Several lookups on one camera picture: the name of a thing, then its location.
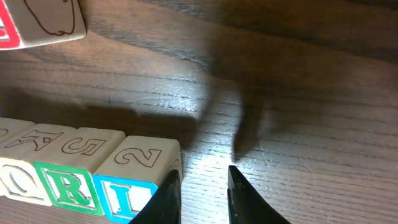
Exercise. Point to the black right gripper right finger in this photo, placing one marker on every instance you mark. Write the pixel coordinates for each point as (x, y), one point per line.
(245, 204)

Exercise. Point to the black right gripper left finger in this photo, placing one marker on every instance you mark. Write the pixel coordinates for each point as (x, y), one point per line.
(165, 205)

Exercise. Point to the blue letter L block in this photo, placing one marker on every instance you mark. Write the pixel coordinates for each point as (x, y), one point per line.
(131, 175)

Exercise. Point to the green letter R block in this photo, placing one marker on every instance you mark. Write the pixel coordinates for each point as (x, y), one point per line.
(66, 169)

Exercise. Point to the yellow letter O block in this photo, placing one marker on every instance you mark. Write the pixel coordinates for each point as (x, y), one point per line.
(18, 154)

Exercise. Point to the yellow letter C block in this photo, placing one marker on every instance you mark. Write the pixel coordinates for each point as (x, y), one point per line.
(9, 127)

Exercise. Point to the red letter A block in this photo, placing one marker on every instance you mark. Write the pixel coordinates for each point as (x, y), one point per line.
(31, 23)

